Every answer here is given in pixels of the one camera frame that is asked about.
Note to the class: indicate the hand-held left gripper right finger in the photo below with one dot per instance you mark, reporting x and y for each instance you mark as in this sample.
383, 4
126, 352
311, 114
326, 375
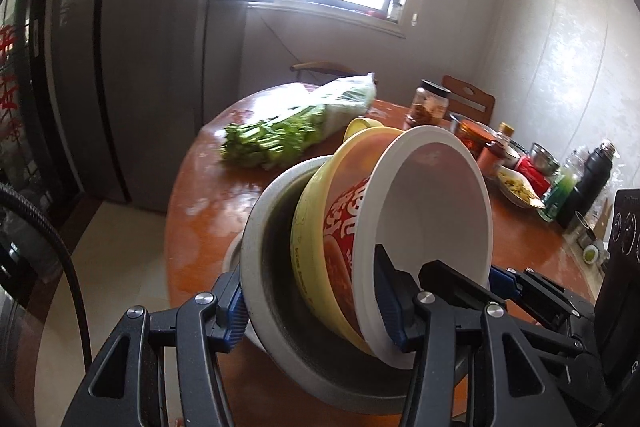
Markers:
392, 307

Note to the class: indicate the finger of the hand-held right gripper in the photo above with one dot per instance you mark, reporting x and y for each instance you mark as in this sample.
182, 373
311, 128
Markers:
502, 282
450, 277

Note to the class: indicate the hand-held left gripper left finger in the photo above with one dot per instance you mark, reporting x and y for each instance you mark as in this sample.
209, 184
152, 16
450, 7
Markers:
232, 312

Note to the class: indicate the large steel bowl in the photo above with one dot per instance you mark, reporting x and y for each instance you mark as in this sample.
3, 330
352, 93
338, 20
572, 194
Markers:
280, 307

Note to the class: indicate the red printed paper bowl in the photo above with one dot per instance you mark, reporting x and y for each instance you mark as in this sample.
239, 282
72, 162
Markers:
430, 197

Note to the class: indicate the yellow bowl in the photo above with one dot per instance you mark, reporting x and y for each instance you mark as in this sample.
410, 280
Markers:
315, 217

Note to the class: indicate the round green gadget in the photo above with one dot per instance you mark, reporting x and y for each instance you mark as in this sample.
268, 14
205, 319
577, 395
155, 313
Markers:
592, 253

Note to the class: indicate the small clear cup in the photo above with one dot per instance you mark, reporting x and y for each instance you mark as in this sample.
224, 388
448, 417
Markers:
586, 227

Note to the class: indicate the black thermos flask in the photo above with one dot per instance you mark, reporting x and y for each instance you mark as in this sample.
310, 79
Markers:
587, 187

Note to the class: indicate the green plastic bottle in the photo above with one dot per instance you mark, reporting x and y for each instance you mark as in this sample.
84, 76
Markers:
560, 192

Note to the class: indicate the white dish of snacks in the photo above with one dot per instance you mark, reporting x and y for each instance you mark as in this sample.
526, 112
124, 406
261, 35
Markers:
517, 189

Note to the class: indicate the red packet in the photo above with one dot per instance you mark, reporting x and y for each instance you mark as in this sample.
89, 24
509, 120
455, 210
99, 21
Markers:
532, 172

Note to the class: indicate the brown sauce bottle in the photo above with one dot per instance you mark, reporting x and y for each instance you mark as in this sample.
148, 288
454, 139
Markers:
495, 157

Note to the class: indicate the small steel bowl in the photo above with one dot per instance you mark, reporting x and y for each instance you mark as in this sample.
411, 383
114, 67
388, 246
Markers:
544, 157

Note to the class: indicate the red sauce jar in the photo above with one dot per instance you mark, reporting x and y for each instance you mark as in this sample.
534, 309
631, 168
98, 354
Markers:
475, 139

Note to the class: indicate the clear jar with dark lid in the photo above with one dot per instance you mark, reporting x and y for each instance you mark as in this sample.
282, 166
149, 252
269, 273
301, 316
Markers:
427, 107

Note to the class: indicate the wooden chair with cutout backrest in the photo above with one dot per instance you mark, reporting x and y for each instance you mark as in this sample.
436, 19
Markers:
470, 97

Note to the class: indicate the bagged green celery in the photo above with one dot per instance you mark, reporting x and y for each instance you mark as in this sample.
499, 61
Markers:
280, 137

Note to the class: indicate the wooden chair with curved backrest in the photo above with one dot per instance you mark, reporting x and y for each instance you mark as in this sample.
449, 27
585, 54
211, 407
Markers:
325, 67

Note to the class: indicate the grey refrigerator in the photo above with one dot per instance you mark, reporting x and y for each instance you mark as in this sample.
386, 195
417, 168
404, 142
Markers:
125, 57

